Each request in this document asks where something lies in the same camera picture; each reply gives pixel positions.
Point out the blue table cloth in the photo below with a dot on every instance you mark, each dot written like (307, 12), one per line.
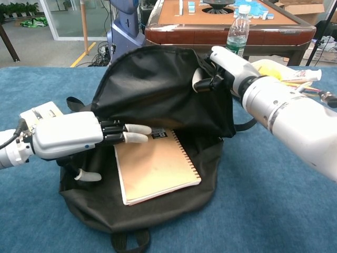
(263, 205)

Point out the white plastic basket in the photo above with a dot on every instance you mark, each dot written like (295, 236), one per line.
(326, 56)

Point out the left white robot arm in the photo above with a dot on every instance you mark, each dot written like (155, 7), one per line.
(10, 155)

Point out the wooden pole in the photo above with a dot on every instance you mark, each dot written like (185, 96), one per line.
(84, 26)

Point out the white power strip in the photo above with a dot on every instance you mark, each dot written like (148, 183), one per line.
(103, 50)

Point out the blue mahjong tile pile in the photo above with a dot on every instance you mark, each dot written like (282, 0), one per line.
(256, 9)

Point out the yellow ball brush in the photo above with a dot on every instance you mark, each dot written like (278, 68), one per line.
(271, 72)

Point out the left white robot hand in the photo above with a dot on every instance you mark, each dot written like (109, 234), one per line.
(65, 134)

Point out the beige plastic tray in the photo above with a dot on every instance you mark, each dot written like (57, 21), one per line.
(263, 63)

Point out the black fabric backpack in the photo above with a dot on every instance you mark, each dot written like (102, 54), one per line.
(152, 87)

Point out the white toothpaste tube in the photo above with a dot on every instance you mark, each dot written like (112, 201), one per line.
(308, 75)

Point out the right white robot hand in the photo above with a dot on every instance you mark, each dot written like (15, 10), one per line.
(234, 64)

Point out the cardboard box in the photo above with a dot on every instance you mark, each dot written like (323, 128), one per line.
(308, 10)

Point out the razor on yellow blister card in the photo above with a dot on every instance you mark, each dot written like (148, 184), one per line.
(44, 110)

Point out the black tripod stand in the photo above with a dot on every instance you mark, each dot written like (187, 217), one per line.
(320, 41)

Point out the dark wooden table leg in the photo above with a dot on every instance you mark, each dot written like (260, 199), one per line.
(9, 42)

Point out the green plastic snack wrapper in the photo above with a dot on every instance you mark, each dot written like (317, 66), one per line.
(34, 22)

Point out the row of potted plants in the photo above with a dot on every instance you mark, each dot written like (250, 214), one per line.
(18, 9)

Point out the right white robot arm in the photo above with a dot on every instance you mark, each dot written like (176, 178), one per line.
(295, 124)

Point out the brown mahjong table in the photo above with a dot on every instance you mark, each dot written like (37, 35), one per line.
(184, 34)

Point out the brown spiral notebook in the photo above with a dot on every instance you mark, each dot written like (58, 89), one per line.
(155, 168)

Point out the clear plastic water bottle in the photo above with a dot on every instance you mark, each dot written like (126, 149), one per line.
(238, 31)

